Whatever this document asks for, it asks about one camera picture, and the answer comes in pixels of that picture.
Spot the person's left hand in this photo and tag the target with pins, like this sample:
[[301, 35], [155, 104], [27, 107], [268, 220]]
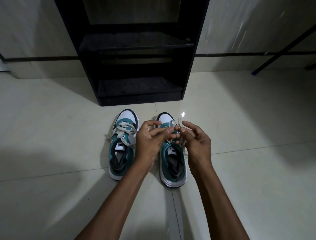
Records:
[[147, 148]]

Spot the person's right hand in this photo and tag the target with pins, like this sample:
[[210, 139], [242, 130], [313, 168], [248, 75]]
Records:
[[200, 150]]

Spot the teal white sneaker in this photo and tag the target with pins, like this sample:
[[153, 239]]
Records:
[[170, 183], [126, 116]]

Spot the black shoe rack shelf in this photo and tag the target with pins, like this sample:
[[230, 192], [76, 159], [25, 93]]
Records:
[[71, 49]]

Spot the person's right forearm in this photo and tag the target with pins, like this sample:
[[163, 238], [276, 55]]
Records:
[[222, 207]]

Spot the person's left forearm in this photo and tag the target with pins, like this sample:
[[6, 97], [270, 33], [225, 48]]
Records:
[[113, 202]]

